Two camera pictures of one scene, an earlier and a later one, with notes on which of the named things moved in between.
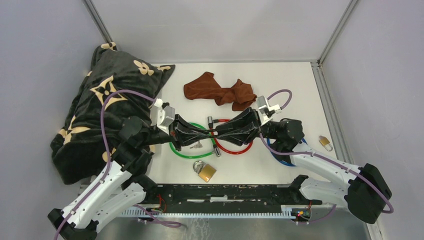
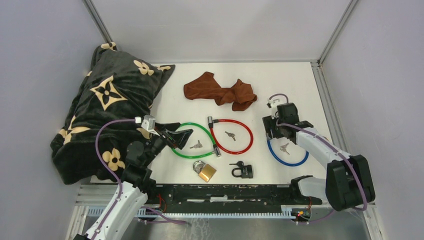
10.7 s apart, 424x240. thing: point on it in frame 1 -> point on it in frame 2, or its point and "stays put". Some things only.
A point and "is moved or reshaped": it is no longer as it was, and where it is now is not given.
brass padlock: (205, 171) stays put
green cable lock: (216, 149) stays put
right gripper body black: (259, 127) -> (277, 131)
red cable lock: (211, 121) stays put
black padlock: (213, 133) is moved or reshaped
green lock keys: (198, 145) stays put
